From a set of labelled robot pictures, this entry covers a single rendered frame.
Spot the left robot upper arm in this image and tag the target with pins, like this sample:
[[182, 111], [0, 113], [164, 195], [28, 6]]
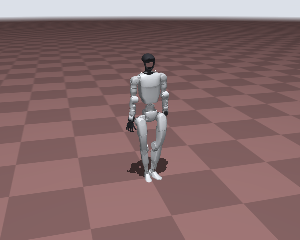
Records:
[[163, 86]]

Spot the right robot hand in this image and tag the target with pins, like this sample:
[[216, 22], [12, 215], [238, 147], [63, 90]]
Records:
[[130, 125]]

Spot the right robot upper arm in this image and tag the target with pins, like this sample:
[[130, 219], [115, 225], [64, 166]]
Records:
[[134, 81]]

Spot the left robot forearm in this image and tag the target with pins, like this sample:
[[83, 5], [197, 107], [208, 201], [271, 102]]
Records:
[[165, 105]]

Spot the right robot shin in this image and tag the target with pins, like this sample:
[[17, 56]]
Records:
[[145, 160]]

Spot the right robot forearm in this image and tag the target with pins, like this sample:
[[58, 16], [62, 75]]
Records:
[[132, 112]]

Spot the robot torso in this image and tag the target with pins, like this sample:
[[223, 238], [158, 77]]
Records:
[[149, 92]]

